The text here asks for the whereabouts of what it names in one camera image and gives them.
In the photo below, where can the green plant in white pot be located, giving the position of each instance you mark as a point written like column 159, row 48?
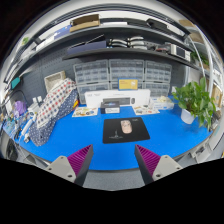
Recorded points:
column 193, row 100

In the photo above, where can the polka dot fabric bag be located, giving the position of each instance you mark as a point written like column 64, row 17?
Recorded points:
column 53, row 106

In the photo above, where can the white keyboard packaging box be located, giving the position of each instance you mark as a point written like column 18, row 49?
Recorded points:
column 95, row 97

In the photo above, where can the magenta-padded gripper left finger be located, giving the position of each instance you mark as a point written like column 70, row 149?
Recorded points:
column 61, row 166

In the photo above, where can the small black cardboard box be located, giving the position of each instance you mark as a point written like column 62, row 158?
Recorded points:
column 110, row 108

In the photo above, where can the transparent pink computer mouse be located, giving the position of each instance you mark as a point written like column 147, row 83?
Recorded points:
column 126, row 126

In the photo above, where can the white perforated bin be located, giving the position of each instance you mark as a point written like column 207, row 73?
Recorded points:
column 55, row 81

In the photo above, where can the grey drawer cabinet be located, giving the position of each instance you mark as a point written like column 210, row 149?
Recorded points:
column 81, row 95
column 113, row 85
column 126, row 70
column 157, row 71
column 156, row 89
column 91, row 71

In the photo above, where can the small cartoon sticker sheet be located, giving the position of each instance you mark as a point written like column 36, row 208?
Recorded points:
column 85, row 112

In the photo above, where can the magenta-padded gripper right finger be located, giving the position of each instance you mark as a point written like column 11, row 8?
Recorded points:
column 163, row 166

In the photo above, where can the cream disposable glove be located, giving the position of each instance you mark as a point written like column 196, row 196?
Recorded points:
column 163, row 98

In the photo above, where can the yellow sign card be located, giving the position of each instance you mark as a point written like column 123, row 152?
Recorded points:
column 128, row 84

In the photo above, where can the brown cardboard box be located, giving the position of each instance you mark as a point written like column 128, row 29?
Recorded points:
column 216, row 96

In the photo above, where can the black mouse pad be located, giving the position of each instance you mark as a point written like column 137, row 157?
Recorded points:
column 111, row 133

